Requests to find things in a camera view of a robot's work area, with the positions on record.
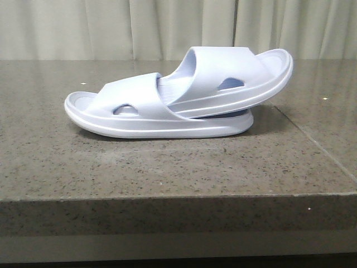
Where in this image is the light blue slipper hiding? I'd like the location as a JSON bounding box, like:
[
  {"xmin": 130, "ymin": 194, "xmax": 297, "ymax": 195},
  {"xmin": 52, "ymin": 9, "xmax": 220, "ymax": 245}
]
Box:
[
  {"xmin": 64, "ymin": 73, "xmax": 253, "ymax": 138},
  {"xmin": 157, "ymin": 46, "xmax": 293, "ymax": 118}
]

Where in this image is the beige curtain backdrop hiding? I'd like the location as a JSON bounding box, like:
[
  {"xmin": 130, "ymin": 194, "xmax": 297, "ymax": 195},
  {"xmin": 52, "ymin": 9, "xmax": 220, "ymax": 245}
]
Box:
[{"xmin": 1, "ymin": 1, "xmax": 356, "ymax": 60}]

